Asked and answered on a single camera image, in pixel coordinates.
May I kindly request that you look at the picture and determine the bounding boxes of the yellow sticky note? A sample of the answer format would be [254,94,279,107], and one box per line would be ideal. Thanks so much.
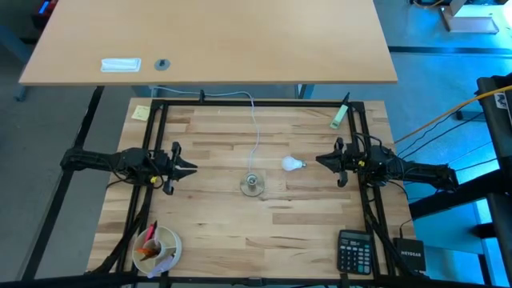
[131,104,151,122]

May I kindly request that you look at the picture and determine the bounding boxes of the black metal strut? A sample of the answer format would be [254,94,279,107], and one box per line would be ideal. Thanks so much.
[22,85,105,281]

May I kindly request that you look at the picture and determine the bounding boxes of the black rig stand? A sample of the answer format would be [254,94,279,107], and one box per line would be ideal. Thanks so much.
[407,74,512,288]

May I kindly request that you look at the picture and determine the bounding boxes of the light wooden box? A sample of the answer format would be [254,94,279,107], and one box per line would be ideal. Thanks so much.
[438,0,501,34]

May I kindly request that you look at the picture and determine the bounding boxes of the yellow cable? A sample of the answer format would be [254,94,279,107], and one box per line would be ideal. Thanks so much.
[394,84,512,145]

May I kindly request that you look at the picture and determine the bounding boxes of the white rectangular tray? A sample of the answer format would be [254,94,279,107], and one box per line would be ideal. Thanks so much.
[100,57,143,74]

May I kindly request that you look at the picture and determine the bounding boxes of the white lamp cable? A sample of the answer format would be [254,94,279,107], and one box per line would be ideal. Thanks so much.
[150,85,261,177]

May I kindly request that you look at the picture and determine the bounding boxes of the metal lamp socket base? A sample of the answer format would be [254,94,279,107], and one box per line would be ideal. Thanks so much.
[239,171,266,198]

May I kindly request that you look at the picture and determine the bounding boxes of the black metal table frame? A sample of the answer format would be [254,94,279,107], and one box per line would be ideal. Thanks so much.
[115,98,397,281]

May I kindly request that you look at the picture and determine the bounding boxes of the pink pen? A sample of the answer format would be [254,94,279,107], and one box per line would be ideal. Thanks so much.
[144,220,159,243]

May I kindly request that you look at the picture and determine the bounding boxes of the black desk calculator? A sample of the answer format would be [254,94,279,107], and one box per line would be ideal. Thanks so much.
[337,229,374,276]

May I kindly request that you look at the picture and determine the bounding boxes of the white light bulb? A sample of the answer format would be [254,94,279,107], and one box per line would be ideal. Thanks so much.
[281,155,308,172]

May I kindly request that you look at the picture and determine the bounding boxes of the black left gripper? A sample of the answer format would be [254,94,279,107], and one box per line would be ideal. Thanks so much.
[154,142,198,196]

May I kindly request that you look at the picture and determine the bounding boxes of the beige wooden desk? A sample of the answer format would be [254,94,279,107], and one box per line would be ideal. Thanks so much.
[18,0,399,86]

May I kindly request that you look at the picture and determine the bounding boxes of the black Netgear network switch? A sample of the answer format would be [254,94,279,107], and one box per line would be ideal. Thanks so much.
[393,237,427,272]

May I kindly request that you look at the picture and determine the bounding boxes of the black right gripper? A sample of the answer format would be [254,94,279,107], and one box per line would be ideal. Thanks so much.
[315,138,364,188]

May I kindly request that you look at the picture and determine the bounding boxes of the black floor cable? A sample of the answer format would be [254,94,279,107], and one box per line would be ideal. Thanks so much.
[398,113,485,159]
[455,158,499,173]

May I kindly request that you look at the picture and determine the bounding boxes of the grey desk leg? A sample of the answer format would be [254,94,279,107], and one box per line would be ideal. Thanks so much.
[0,23,33,101]

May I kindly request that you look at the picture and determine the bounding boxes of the white round pen organizer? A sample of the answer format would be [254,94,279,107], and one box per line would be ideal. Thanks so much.
[132,226,183,275]

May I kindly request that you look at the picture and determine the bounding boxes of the green marker pen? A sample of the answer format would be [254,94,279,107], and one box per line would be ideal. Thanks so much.
[330,92,351,130]

